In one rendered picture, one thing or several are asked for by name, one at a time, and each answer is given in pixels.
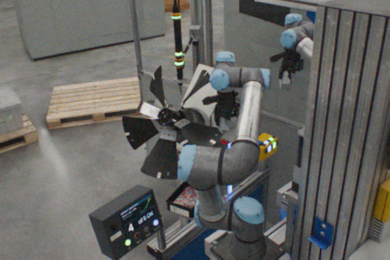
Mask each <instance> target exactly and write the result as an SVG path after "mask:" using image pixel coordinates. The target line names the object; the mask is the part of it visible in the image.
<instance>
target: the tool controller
mask: <svg viewBox="0 0 390 260"><path fill-rule="evenodd" d="M88 216H89V218H90V221H91V224H92V227H93V230H94V232H95V235H96V239H97V242H98V244H99V246H100V251H101V253H103V254H104V255H105V256H107V257H109V258H110V259H113V260H119V259H120V258H122V257H123V256H125V255H126V254H127V253H128V252H130V251H131V250H133V249H134V248H135V247H137V246H138V245H139V244H140V243H142V242H144V240H146V239H148V238H149V237H150V236H152V235H153V234H155V233H156V232H157V231H159V230H160V229H161V228H162V227H163V226H164V225H163V222H162V219H161V214H160V212H159V209H158V206H157V200H156V198H155V194H154V192H153V189H152V188H149V187H144V186H142V185H135V186H134V187H132V188H130V189H129V190H128V191H127V192H124V193H122V195H120V196H117V197H116V198H115V199H113V200H111V201H109V202H108V203H107V204H105V205H103V206H101V207H100V208H97V209H96V210H95V211H93V212H92V213H89V214H88ZM133 219H134V221H135V225H136V228H137V230H136V231H135V232H133V233H132V234H130V235H129V236H127V234H126V230H125V225H126V224H127V223H128V222H131V221H132V220H133ZM156 219H157V220H158V224H157V226H154V225H153V221H154V220H156ZM145 226H149V231H148V232H145V231H144V230H143V229H144V227H145ZM136 232H139V233H140V236H139V239H135V233H136ZM126 239H130V244H129V245H128V246H126V244H125V241H126Z"/></svg>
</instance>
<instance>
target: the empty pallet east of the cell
mask: <svg viewBox="0 0 390 260"><path fill-rule="evenodd" d="M140 101H141V99H140V93H139V78H138V77H133V78H122V79H113V80H107V81H102V82H87V83H82V84H72V85H66V86H57V87H54V89H53V95H52V99H51V102H50V105H49V112H48V115H47V122H48V126H49V129H50V130H53V129H57V128H66V127H71V126H81V125H86V124H91V123H100V122H106V121H119V120H122V117H123V116H127V117H143V114H142V113H139V112H138V111H137V108H138V106H139V103H140ZM129 109H135V110H136V113H134V114H126V115H122V116H113V117H105V115H104V113H111V112H119V111H124V110H129ZM87 115H92V116H93V119H90V120H85V121H77V122H67V123H62V122H61V119H62V118H70V117H79V116H87Z"/></svg>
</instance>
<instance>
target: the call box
mask: <svg viewBox="0 0 390 260"><path fill-rule="evenodd" d="M272 137H273V136H272V135H268V134H266V133H263V134H261V135H260V136H258V140H261V141H262V142H263V144H265V141H267V140H268V139H269V138H272ZM276 141H277V137H276V138H275V139H273V140H271V141H270V142H269V143H268V144H266V145H265V146H261V145H262V144H261V145H259V146H260V156H259V159H258V161H261V162H262V161H264V160H265V159H266V158H268V157H269V156H271V154H273V152H276V151H277V146H276V147H275V148H273V149H272V150H271V151H269V152H267V153H266V154H265V149H266V148H269V146H271V145H272V144H273V143H274V142H276Z"/></svg>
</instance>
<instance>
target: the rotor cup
mask: <svg viewBox="0 0 390 260"><path fill-rule="evenodd" d="M164 115H166V117H165V118H164ZM183 118H185V119H187V115H186V113H184V112H182V111H181V110H179V112H178V113H177V110H174V109H171V108H170V107H163V108H162V109H160V111H159V112H158V113H157V122H158V124H159V125H160V126H163V127H164V126H165V127H166V128H167V129H169V130H176V131H177V134H178V133H179V132H182V130H180V129H179V128H177V127H175V126H174V123H176V122H178V121H181V120H182V119H183ZM173 119H174V120H175V121H173Z"/></svg>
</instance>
